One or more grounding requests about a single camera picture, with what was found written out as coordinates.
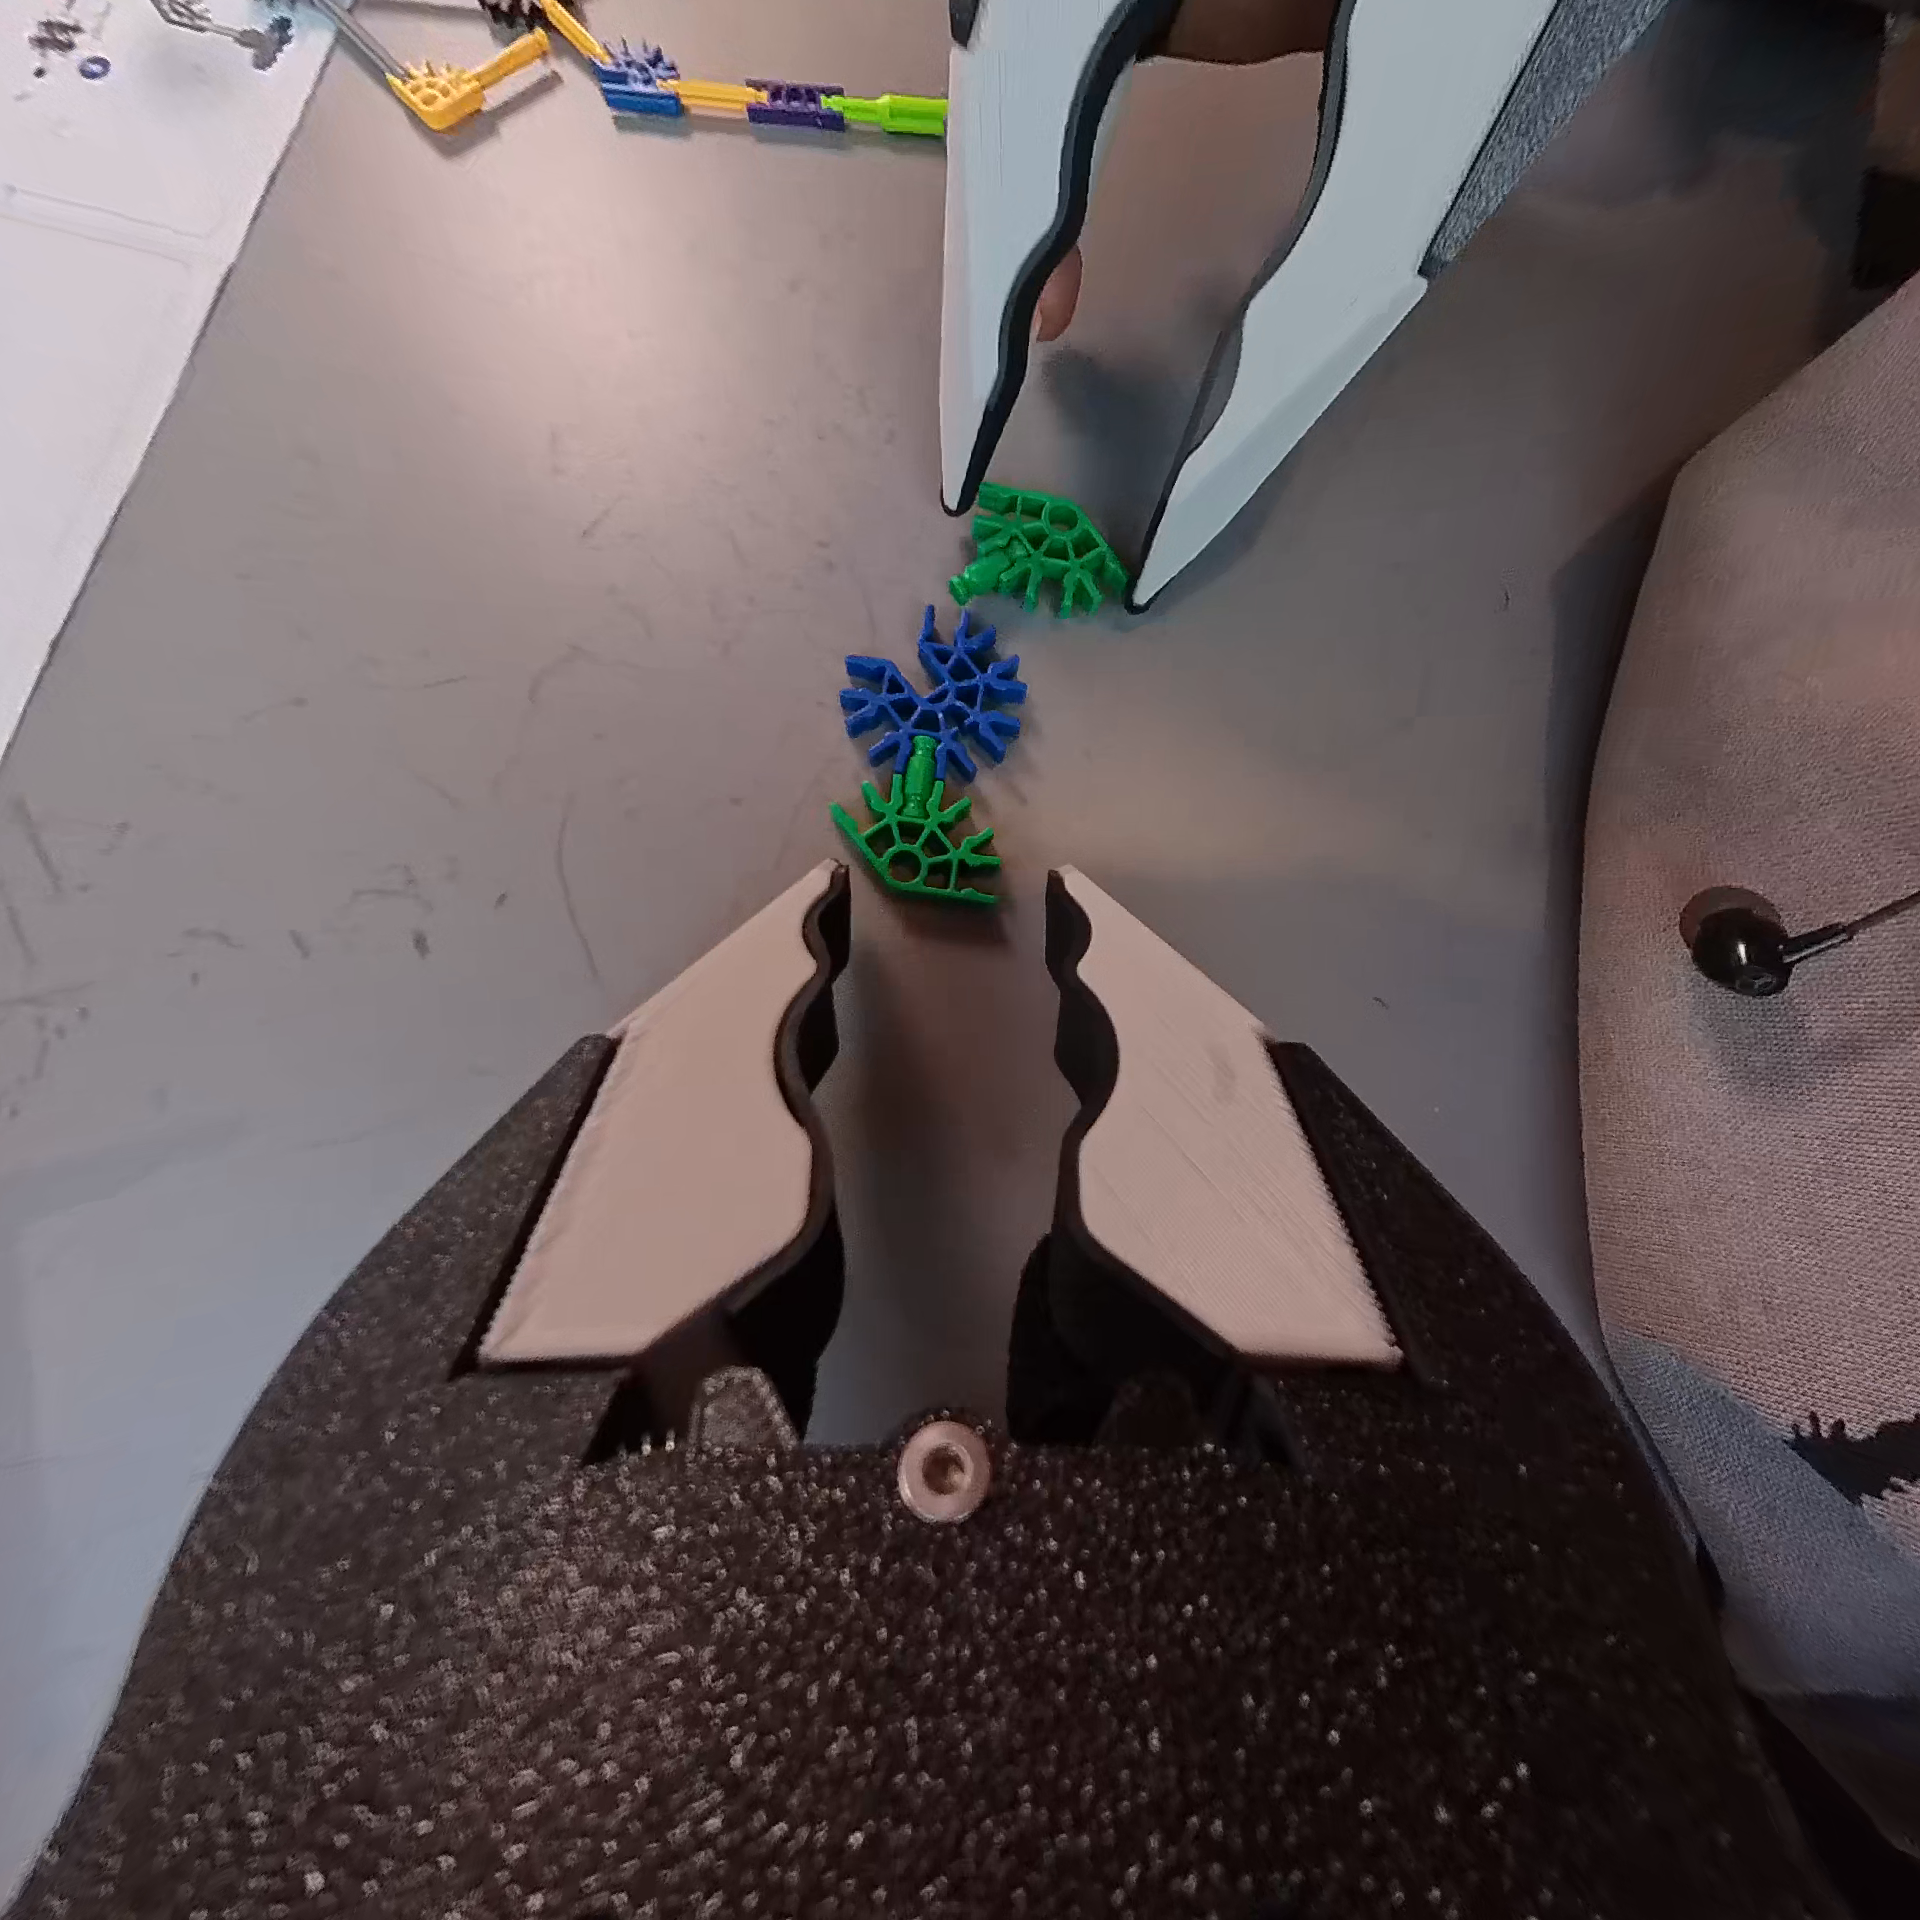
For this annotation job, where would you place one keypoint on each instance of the grey desk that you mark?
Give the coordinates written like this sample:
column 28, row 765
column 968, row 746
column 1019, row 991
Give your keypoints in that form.
column 523, row 600

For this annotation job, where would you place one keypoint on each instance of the blue snowflake toy connector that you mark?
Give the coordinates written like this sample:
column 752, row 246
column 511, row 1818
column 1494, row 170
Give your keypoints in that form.
column 937, row 693

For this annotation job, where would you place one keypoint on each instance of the black earphone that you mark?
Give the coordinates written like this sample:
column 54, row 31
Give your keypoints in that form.
column 1734, row 938

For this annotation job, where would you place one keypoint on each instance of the white instruction sheet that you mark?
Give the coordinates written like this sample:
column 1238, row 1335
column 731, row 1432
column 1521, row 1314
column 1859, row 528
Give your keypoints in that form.
column 90, row 301

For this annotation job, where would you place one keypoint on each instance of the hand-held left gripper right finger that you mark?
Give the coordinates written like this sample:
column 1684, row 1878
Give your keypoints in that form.
column 1201, row 1185

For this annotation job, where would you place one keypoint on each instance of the green fan toy connector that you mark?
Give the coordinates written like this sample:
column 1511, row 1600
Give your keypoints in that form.
column 1036, row 562
column 918, row 822

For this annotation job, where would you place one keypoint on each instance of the person's right hand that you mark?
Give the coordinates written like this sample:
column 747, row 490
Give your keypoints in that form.
column 1254, row 31

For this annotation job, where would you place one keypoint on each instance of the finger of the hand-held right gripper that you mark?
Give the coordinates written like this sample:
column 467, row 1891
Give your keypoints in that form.
column 1004, row 182
column 1395, row 166

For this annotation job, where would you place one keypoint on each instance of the colourful toy rod figure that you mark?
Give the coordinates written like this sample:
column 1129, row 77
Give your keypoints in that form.
column 435, row 98

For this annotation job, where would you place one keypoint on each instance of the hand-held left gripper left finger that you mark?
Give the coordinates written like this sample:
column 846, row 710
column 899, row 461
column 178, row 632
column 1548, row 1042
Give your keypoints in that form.
column 675, row 1185

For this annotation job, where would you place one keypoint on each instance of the short green toy rod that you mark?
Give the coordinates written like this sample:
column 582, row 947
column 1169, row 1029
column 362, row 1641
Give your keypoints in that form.
column 920, row 768
column 979, row 575

